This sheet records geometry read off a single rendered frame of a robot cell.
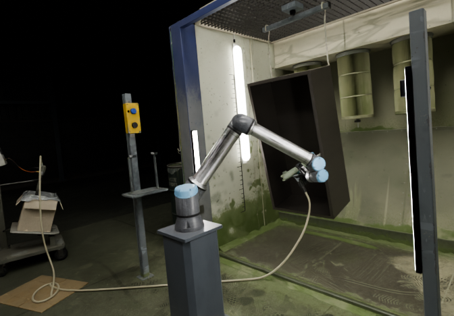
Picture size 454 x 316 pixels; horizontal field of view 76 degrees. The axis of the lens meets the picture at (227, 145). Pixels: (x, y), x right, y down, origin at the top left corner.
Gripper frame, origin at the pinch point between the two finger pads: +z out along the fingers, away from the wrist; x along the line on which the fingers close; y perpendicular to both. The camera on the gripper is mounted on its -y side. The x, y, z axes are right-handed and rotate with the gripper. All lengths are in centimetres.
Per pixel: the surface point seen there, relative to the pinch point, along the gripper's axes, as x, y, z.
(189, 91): -27, -107, 53
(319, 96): 37, -46, -24
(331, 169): 24.7, 10.9, -9.5
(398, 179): 108, 71, 25
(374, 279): 3, 94, -23
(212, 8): 10, -149, 4
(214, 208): -59, 4, 77
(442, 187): 118, 85, -8
